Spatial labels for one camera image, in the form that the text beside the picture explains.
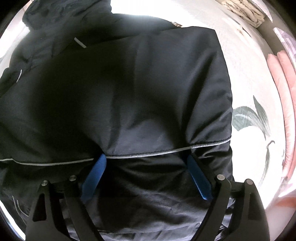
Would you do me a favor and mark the black jacket with grey piping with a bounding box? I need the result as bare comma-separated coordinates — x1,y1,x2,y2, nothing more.
1,1,232,240

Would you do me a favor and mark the floral bed sheet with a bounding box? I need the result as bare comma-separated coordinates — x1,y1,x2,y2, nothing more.
1,1,285,240

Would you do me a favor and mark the pink folded quilt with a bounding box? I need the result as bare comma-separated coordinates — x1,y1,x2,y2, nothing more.
267,50,295,208

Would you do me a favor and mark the pink patterned pillow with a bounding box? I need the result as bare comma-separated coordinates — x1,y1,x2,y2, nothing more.
273,28,296,68

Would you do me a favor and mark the beige folded quilt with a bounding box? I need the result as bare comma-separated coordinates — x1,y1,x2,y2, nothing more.
221,0,264,28

